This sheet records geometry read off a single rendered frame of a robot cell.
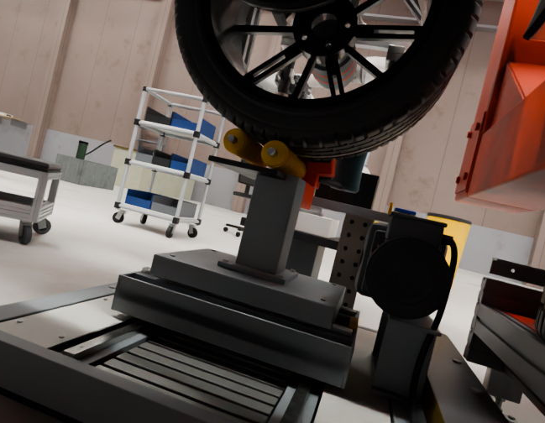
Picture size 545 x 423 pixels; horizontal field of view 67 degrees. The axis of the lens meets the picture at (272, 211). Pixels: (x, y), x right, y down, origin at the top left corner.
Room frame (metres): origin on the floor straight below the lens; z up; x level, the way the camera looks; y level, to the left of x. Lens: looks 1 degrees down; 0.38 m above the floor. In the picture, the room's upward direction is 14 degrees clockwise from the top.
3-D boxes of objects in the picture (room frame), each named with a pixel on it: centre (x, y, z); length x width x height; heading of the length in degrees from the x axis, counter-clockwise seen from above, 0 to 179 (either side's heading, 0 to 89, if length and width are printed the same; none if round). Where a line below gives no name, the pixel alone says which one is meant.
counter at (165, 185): (10.42, 3.07, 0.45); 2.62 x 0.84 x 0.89; 164
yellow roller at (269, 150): (0.97, 0.00, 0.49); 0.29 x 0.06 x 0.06; 166
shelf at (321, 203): (1.45, -0.28, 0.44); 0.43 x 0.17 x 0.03; 76
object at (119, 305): (0.97, 0.00, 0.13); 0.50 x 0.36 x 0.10; 76
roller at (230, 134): (1.07, 0.09, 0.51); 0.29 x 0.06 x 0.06; 166
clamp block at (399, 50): (1.30, -0.26, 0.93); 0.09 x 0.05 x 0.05; 166
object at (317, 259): (2.14, -0.17, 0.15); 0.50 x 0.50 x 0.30; 74
